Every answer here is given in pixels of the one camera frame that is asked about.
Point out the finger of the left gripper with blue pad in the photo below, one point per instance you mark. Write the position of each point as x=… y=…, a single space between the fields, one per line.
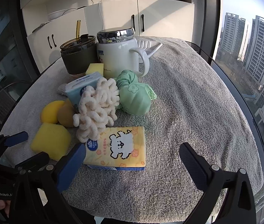
x=58 y=176
x=16 y=139

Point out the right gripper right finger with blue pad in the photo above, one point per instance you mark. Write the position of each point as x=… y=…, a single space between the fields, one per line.
x=196 y=165

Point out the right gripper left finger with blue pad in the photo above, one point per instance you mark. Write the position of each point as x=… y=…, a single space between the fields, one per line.
x=75 y=160

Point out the yellow rectangular sponge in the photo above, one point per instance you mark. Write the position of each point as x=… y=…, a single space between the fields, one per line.
x=53 y=139

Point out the bright yellow round sponge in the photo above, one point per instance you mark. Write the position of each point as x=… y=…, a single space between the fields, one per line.
x=49 y=112

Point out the dark yellow round sponge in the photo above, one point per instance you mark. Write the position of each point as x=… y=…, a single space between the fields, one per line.
x=65 y=114

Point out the yellow cartoon tissue pack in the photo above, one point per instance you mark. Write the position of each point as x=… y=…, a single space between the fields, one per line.
x=118 y=148

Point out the grey knitted cloth roll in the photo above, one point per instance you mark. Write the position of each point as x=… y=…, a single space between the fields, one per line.
x=62 y=89

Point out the blue tissue pack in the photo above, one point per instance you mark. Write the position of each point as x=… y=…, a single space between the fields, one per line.
x=74 y=89

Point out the cream chenille scrunchie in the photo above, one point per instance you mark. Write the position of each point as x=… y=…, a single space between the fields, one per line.
x=96 y=110

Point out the green fabric scrunchie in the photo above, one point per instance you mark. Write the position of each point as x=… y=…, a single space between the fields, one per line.
x=135 y=97

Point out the small yellow sponge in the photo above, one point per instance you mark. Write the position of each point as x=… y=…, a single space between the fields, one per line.
x=95 y=67

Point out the grey terry towel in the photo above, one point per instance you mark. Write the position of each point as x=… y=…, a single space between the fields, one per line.
x=193 y=105

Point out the amber glass tumbler green sleeve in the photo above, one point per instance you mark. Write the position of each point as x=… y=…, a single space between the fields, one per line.
x=77 y=55

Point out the white plastic tray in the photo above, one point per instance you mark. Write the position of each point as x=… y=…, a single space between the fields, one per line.
x=150 y=47

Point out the amber glass straw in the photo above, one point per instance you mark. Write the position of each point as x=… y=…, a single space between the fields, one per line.
x=78 y=24

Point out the white ceramic mug chrome lid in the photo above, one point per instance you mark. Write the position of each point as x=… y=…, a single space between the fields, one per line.
x=118 y=50

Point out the white cabinet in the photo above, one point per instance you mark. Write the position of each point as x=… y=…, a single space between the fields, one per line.
x=162 y=18

